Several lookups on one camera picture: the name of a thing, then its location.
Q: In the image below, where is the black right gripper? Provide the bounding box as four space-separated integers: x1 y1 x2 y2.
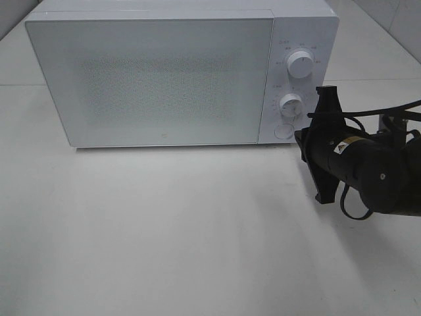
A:
295 86 362 204

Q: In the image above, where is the round white door button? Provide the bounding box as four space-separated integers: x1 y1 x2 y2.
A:
274 124 295 140

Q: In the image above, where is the white timer knob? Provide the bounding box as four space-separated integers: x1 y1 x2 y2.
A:
279 93 303 118

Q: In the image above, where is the white microwave door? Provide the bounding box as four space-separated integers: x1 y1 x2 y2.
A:
26 19 272 147

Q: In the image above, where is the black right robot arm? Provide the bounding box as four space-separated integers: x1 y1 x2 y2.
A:
294 86 420 221

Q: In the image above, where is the upper white power knob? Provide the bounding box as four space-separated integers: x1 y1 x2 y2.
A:
286 49 314 79

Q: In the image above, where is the white microwave oven body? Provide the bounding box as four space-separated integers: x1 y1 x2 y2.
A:
25 1 339 147

